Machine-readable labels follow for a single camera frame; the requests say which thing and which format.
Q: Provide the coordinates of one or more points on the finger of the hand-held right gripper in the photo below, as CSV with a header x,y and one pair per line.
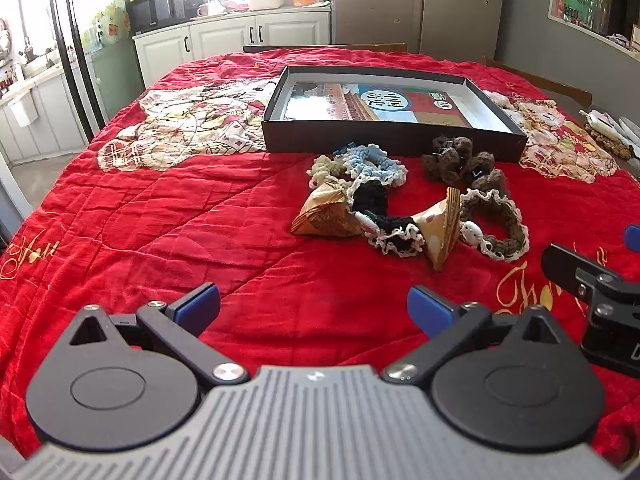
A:
x,y
633,237
562,265

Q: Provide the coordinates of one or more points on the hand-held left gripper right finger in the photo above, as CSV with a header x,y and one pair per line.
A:
x,y
429,307

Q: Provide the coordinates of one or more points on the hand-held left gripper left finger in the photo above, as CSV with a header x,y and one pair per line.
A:
x,y
200,305

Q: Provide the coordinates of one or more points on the olive scrunchie with white lace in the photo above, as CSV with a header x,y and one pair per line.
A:
x,y
510,240

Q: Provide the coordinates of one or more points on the cream triangular snack packet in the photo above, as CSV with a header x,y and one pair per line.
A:
x,y
440,230

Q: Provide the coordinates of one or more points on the white cat hair clip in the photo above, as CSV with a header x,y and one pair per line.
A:
x,y
471,232

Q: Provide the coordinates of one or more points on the brown crochet bear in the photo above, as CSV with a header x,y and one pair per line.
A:
x,y
487,175

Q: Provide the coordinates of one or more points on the black scrunchie with white lace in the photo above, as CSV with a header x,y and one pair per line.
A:
x,y
372,197

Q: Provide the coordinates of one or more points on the brown triangular snack packet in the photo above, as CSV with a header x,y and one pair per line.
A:
x,y
325,210

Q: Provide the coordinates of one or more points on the light blue crochet scrunchie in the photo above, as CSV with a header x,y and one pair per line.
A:
x,y
375,160

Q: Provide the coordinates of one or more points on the beige crochet scrunchie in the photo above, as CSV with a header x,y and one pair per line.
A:
x,y
322,167

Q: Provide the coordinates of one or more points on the shallow black cardboard box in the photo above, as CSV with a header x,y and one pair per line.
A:
x,y
350,137

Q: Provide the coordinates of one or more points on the red printed blanket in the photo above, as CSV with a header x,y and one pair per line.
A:
x,y
175,220

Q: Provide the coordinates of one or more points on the woven wicker coaster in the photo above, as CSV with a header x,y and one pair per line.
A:
x,y
614,144

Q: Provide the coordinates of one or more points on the clear drinking glasses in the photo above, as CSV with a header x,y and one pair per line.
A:
x,y
601,17

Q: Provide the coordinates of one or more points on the white hanging bin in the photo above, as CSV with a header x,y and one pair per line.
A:
x,y
22,111

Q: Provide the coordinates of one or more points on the white kitchen cabinet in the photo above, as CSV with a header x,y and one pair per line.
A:
x,y
225,40

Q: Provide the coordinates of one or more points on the white mug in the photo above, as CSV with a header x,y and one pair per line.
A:
x,y
203,10

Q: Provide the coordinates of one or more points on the grey double-door refrigerator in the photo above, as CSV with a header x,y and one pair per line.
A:
x,y
420,5

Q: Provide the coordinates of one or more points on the black microwave oven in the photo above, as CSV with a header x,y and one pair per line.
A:
x,y
155,10

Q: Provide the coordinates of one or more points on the black countertop appliance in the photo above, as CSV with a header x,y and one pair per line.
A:
x,y
191,5

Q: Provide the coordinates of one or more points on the white plastic basin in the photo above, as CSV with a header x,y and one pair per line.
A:
x,y
265,0

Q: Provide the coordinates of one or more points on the orange box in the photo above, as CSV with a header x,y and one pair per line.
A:
x,y
306,0

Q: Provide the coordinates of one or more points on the black sliding door frame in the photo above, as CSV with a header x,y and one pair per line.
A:
x,y
75,50

